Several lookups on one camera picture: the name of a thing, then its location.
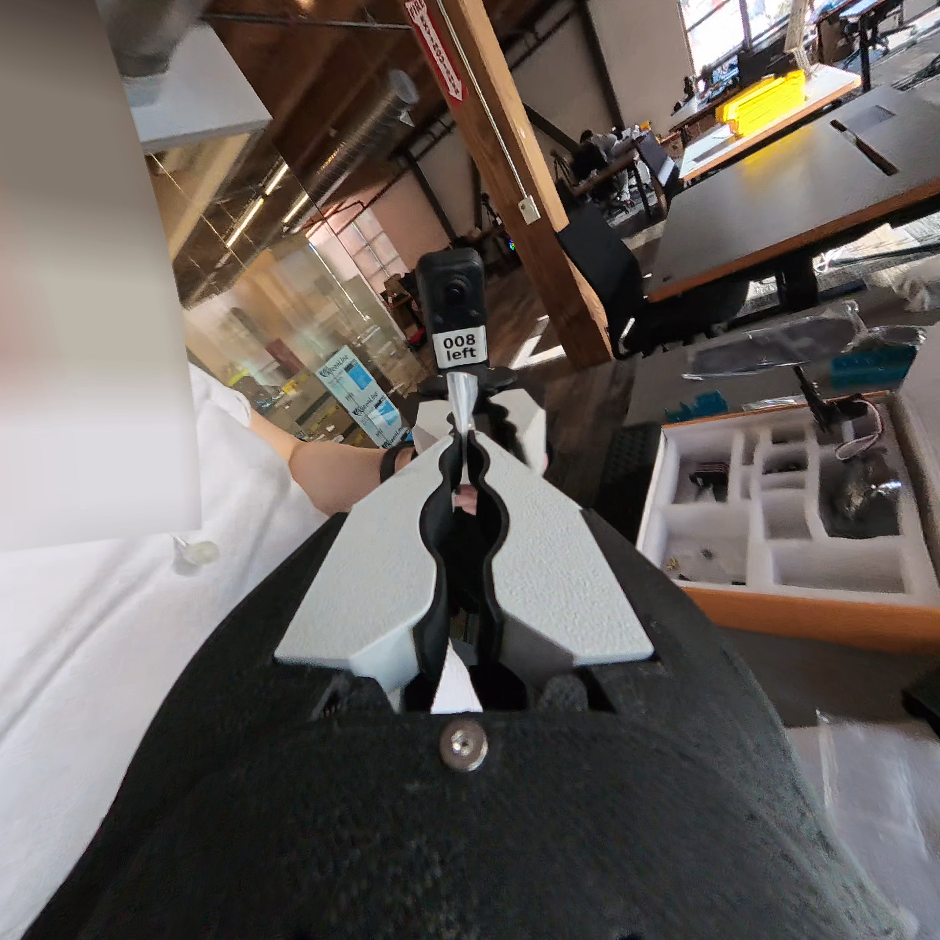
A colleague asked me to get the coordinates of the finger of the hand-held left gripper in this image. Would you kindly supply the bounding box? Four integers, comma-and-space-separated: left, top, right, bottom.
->
413, 395, 461, 458
479, 387, 549, 465

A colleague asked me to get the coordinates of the blue metal channel beam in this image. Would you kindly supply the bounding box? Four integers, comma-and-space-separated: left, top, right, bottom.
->
831, 345, 919, 388

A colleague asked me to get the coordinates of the blue metal bracket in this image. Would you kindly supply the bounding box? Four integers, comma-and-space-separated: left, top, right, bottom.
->
662, 392, 729, 424

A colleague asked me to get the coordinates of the person's white shirt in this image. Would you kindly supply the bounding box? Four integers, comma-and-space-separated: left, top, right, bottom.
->
0, 364, 334, 940

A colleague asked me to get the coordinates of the silver foil bag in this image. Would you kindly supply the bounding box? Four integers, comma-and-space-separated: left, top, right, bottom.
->
822, 462, 903, 538

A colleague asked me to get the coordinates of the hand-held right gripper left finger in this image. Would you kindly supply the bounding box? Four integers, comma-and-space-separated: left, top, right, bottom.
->
274, 432, 468, 713

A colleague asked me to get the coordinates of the large bag with black disc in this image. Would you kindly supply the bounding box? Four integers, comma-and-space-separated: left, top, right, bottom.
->
681, 301, 861, 381

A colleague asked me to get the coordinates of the black office chair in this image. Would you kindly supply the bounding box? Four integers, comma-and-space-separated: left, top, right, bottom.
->
554, 201, 650, 360

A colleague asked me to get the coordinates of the wooden post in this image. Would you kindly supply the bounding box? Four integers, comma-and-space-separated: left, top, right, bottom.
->
438, 0, 616, 369

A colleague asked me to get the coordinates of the black servo with wires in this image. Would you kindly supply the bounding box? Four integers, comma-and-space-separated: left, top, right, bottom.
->
682, 456, 728, 508

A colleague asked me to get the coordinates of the large clear plastic sheet bag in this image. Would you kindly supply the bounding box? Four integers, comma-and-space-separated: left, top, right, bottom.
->
786, 706, 940, 940

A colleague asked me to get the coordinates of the red fire sign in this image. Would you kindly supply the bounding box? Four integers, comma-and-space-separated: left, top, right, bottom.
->
404, 0, 469, 111

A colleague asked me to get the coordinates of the black perforated desk pad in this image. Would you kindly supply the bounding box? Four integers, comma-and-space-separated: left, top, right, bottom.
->
601, 424, 663, 540

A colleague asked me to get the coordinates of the white desk with wooden edge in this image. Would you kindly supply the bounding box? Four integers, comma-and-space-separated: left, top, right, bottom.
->
671, 65, 861, 184

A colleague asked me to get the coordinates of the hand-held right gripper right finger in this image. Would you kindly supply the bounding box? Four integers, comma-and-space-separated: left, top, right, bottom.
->
466, 432, 656, 684

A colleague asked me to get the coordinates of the cardboard kit box foam insert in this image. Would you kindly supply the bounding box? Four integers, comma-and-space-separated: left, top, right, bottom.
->
638, 345, 940, 656

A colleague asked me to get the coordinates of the stack of yellow bins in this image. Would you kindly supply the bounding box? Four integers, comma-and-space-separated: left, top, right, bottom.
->
716, 69, 809, 139

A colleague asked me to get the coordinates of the blue white banner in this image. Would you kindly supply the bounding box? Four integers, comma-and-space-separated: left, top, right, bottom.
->
315, 343, 414, 451

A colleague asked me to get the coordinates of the window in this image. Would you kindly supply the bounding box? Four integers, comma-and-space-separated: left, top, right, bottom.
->
682, 0, 940, 75

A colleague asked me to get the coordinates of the grey desk with slot cutout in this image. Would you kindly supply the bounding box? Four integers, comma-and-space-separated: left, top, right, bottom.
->
645, 84, 940, 303

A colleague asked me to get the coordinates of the clear bag with dark parts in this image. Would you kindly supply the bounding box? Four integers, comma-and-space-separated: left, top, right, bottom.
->
859, 324, 927, 352

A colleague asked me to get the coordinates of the silver air duct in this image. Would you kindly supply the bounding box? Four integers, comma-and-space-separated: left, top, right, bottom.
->
385, 69, 421, 125

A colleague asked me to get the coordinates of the metal conduit with junction box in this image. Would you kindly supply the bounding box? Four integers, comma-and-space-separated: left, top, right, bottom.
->
456, 0, 541, 221

